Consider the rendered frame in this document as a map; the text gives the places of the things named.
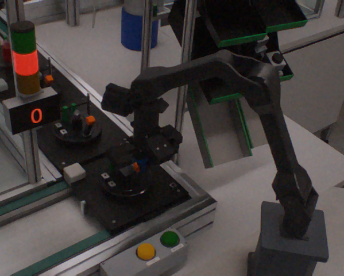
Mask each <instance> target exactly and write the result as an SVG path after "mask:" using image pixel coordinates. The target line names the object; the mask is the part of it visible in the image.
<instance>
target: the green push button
mask: <svg viewBox="0 0 344 276"><path fill-rule="evenodd" d="M178 238H179V237H178V235H177V233H175V232H173V231H166V232H164V233H163V234H162V237H161V240H162V243H163V244H165V245H166V246H174V245H176V244H177V242H178Z"/></svg>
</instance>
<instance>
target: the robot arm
mask: <svg viewBox="0 0 344 276"><path fill-rule="evenodd" d="M238 72H244V73H247V74H248V76H247V77H244V76H242V75H240V74H239V73H238ZM213 77H218V78H221V79H222V80H224V81H225V83H226V84H227V85H228V86H229V88H231V89H232V90H233V91H235V92H236V93H239V94H241V95H243V96H244V97H245V99H246V101H247V103H248V105H249V107H250V108H251V109H252V110H253V111H254V112H256V113H257V114H258V115H259V117H260V120H261V123H262V127H263V129H264V132H265V136H266V139H267V142H268V145H269V148H270V151H271V154H272V158H273V161H275V165H276V168H277V174H276V176H275V178H274V179H273V182H272V184H271V185H272V189H273V191H274V193H275V194H276V201H277V200H279V202H280V203H281V205H282V206H283V207H284V213H285V215H283V214H281V215H280V236H282V237H288V238H292V239H299V240H306V241H309V239H310V236H309V229H308V226H309V223H310V221H311V219H312V216H313V213H314V210H315V208H316V205H317V201H318V198H319V194H318V193H317V191H316V190H315V188H314V187H313V186H312V182H311V180H310V178H309V176H308V174H307V171H306V170H305V169H304V168H303V167H302V166H301V165H300V164H299V163H298V161H297V157H296V154H295V150H294V148H293V146H292V142H291V139H290V136H289V132H288V129H287V125H286V123H285V119H284V115H283V112H282V109H281V105H280V97H281V84H280V75H279V71H278V70H277V68H276V66H273V65H271V64H269V63H263V62H261V61H259V60H257V59H254V58H252V57H247V56H241V55H236V54H234V53H232V52H230V51H229V50H226V49H223V50H220V51H218V52H217V53H215V54H212V55H208V56H205V57H201V58H198V59H195V60H192V61H189V62H186V63H182V64H178V65H176V66H172V67H163V66H155V67H147V68H146V69H144V70H143V72H142V73H140V74H139V76H138V77H136V79H135V80H134V81H132V84H131V89H126V88H124V87H122V86H118V85H116V84H115V83H111V82H110V83H109V84H108V85H107V86H106V91H105V93H104V95H103V98H102V101H101V108H102V110H104V111H107V112H110V113H114V114H117V115H120V116H123V117H126V116H128V114H132V113H133V112H134V121H133V122H131V123H130V126H132V127H133V128H134V131H133V135H132V136H130V140H131V141H132V142H133V145H130V146H127V147H125V148H124V147H122V146H121V145H120V144H118V145H115V146H113V147H110V148H108V149H106V152H105V156H106V157H107V158H108V160H109V161H111V162H112V164H114V165H115V166H116V167H117V168H118V169H121V168H124V167H126V166H128V165H131V164H132V158H133V159H134V160H135V161H136V162H137V164H138V166H139V168H140V170H141V173H142V174H143V175H144V174H146V173H147V170H148V169H149V168H150V165H151V164H152V162H153V164H155V165H157V166H158V165H160V164H162V163H164V162H168V161H170V160H171V159H172V156H173V155H174V154H176V153H178V151H177V150H178V149H179V144H181V143H182V140H183V136H182V135H181V133H180V132H179V131H177V130H176V129H175V128H174V127H173V126H171V125H170V124H169V125H167V126H164V127H160V126H159V113H161V114H162V113H163V112H164V111H165V110H166V109H167V108H168V107H169V103H168V102H167V101H165V100H163V98H162V97H161V98H159V99H158V97H160V96H161V95H163V94H164V93H166V92H168V91H170V90H172V89H175V88H178V87H179V86H184V85H188V84H190V83H194V82H198V81H202V80H205V79H209V78H213Z"/></svg>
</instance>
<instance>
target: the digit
mask: <svg viewBox="0 0 344 276"><path fill-rule="evenodd" d="M25 108H26V118H27V124H28V128H31V127H35V126H37V125H40V124H44V123H46V122H47V114H46V107H45V101H42V102H38V103H36V104H34V105H31V106H27V107H25Z"/></svg>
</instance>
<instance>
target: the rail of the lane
mask: <svg viewBox="0 0 344 276"><path fill-rule="evenodd" d="M216 207H217V201H216V200H215V199H214V198H213V197H212V196H211V195H209V194H208V192H205V193H203V194H200V195H198V196H196V197H194V198H192V199H190V200H188V201H186V202H184V203H182V204H180V205H178V206H177V207H175V208H173V209H171V210H169V211H167V212H164V209H163V208H161V209H159V210H157V211H155V212H153V213H151V214H149V215H147V216H145V217H144V220H143V222H144V223H143V224H141V225H139V226H137V227H135V228H133V229H130V230H128V231H126V232H124V233H122V234H120V235H118V236H116V237H114V238H112V239H110V240H108V241H107V242H105V243H103V244H101V245H99V246H97V247H95V248H92V249H90V250H88V251H86V252H84V253H82V254H80V255H78V256H76V257H74V258H72V259H70V260H69V261H67V262H65V263H63V264H61V265H59V266H56V267H54V268H52V269H50V270H48V271H46V272H44V273H42V274H40V275H37V276H100V264H101V263H102V262H104V261H106V260H108V259H109V258H111V257H113V256H115V255H117V254H119V253H121V252H123V251H124V250H127V249H128V248H131V247H133V246H135V245H137V244H139V243H140V242H142V241H143V240H145V239H147V238H150V237H152V236H153V235H155V234H157V233H159V232H161V231H163V230H165V229H168V228H169V227H174V228H175V229H176V230H177V231H178V232H179V233H180V234H181V235H182V237H184V238H185V239H186V240H187V241H189V240H191V239H193V238H194V237H196V236H198V235H200V234H201V233H204V232H205V231H208V230H209V229H211V228H212V227H213V222H214V217H215V211H216Z"/></svg>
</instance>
